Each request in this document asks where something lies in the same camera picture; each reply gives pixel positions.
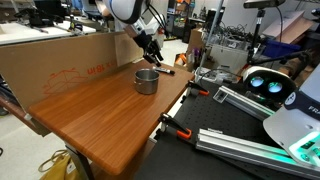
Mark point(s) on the dark shelf rack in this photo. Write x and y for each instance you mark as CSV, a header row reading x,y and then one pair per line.
x,y
180,20

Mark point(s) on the open cardboard box orange contents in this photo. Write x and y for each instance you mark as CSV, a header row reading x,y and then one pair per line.
x,y
182,60

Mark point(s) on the black stereo camera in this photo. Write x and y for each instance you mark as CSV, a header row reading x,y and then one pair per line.
x,y
263,3

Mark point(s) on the blue plastic bin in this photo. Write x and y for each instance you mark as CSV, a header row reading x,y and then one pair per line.
x,y
280,48

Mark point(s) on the silver metal pole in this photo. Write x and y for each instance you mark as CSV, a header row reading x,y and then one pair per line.
x,y
213,30

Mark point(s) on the long white table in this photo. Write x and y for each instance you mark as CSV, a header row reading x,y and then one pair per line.
x,y
30,33

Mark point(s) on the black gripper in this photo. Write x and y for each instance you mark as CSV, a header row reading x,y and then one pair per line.
x,y
146,41

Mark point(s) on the yellow bag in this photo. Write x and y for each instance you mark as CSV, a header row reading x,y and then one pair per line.
x,y
60,170

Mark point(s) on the tan cardboard sheet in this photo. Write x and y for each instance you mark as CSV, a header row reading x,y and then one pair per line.
x,y
286,25

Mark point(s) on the black equipment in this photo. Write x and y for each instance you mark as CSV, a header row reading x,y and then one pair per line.
x,y
40,16

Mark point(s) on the black tripod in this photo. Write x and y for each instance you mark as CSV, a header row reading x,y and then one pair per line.
x,y
256,33

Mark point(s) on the small steel pot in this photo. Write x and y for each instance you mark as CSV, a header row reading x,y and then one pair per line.
x,y
146,86

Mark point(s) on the white VR headset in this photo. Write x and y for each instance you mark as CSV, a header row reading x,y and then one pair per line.
x,y
253,71

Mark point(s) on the black marker with white cap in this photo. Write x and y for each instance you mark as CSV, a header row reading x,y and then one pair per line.
x,y
165,70

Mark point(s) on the black table leg frame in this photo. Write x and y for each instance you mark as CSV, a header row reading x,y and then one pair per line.
x,y
80,163

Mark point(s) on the brown cardboard box stack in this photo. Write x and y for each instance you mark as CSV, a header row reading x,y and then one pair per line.
x,y
195,40

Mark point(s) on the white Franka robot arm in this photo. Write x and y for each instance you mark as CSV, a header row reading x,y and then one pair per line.
x,y
123,8

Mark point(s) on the aluminium extrusion rail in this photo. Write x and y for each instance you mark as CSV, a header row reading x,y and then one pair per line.
x,y
240,101
240,146

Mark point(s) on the white storage crate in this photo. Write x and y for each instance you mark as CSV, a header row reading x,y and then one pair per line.
x,y
228,57

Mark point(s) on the brown cardboard sheet red print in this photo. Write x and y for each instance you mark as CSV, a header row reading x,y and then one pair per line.
x,y
50,63

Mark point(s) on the black perforated platform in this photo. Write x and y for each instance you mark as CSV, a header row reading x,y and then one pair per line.
x,y
213,113

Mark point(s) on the white Franka robot base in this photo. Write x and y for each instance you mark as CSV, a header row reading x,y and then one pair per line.
x,y
293,133

